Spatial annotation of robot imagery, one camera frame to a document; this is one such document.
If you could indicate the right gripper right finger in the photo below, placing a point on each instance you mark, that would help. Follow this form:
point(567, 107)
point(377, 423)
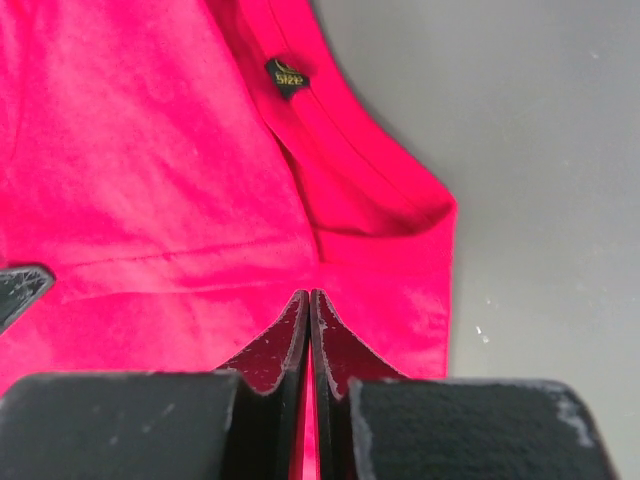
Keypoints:
point(375, 423)

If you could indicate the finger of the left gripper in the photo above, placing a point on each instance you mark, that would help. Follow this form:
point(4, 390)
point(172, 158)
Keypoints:
point(21, 287)

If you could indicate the bright pink-red t shirt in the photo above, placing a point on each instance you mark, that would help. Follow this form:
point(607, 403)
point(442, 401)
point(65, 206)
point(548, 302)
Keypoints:
point(183, 168)

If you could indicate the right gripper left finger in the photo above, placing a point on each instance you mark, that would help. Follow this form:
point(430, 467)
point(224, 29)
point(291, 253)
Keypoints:
point(243, 420)

